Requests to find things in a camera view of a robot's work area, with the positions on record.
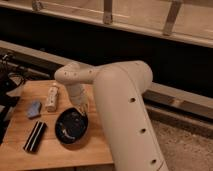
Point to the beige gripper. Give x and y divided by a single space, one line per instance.
78 97

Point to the black ceramic bowl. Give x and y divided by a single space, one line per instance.
71 125

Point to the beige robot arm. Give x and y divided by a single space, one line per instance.
118 89

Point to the white small bottle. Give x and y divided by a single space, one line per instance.
52 97

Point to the blue sponge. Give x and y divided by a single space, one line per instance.
34 109

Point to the black white striped block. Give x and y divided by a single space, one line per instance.
35 137

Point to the wooden board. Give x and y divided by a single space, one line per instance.
91 149

